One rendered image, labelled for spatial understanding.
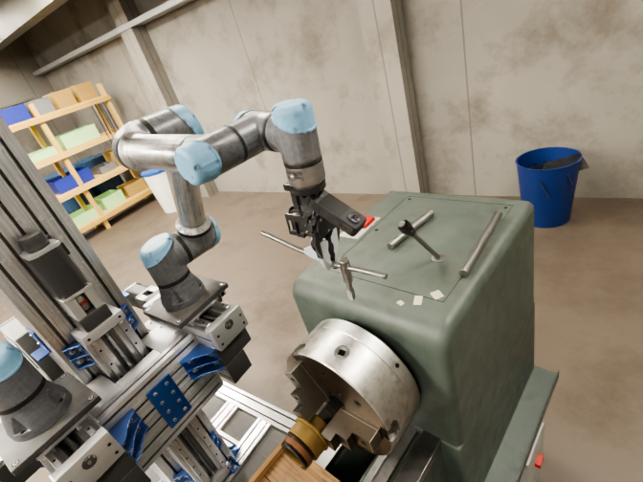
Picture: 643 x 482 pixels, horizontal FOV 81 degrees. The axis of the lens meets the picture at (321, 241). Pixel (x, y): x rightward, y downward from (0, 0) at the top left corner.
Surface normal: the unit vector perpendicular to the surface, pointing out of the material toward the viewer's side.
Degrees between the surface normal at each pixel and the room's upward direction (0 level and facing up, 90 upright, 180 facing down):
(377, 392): 53
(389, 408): 68
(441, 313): 0
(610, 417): 0
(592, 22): 90
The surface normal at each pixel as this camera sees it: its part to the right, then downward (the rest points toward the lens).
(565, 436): -0.27, -0.83
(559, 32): -0.54, 0.55
